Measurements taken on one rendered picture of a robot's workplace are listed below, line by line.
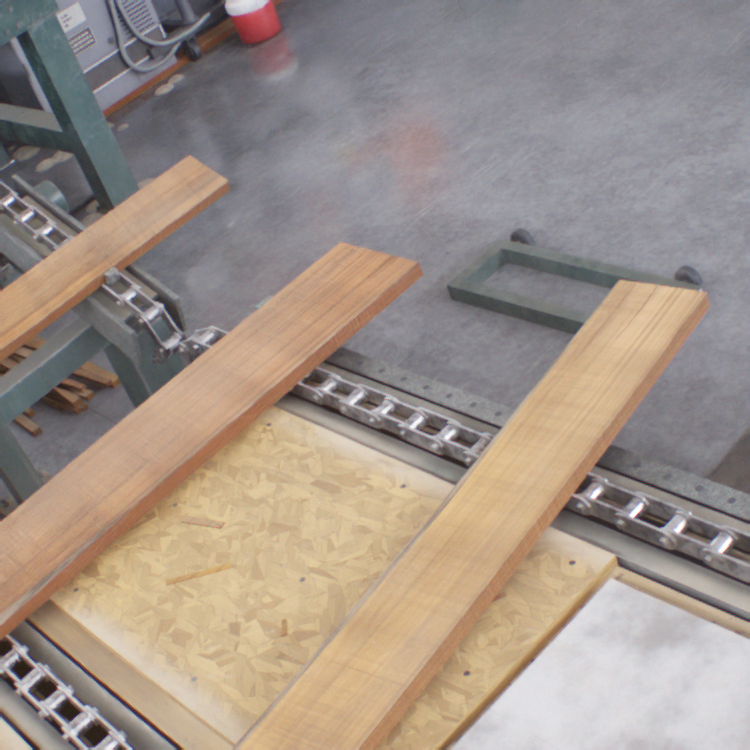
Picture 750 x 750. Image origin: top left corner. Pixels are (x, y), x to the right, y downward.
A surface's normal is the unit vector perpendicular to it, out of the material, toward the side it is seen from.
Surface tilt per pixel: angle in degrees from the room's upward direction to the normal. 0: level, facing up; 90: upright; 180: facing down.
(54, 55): 90
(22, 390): 90
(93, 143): 90
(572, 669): 0
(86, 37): 90
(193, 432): 0
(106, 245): 22
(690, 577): 0
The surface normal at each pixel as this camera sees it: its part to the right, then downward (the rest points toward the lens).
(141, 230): -0.05, -0.62
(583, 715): -0.32, -0.76
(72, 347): 0.66, 0.25
